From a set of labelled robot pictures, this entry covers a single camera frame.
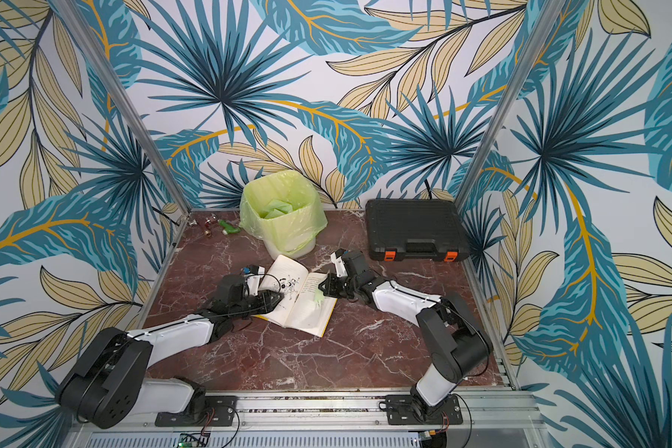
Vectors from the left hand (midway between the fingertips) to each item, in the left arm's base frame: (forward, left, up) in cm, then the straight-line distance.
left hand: (281, 299), depth 88 cm
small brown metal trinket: (+30, +34, -5) cm, 45 cm away
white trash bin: (+14, +3, +7) cm, 16 cm away
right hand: (+4, -12, +3) cm, 13 cm away
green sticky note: (0, -12, +1) cm, 12 cm away
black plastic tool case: (+30, -47, 0) cm, 56 cm away
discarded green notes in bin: (+32, +5, +8) cm, 33 cm away
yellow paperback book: (-1, -7, -4) cm, 8 cm away
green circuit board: (-37, +20, -8) cm, 43 cm away
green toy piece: (+32, +26, -4) cm, 41 cm away
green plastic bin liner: (+17, -3, +13) cm, 22 cm away
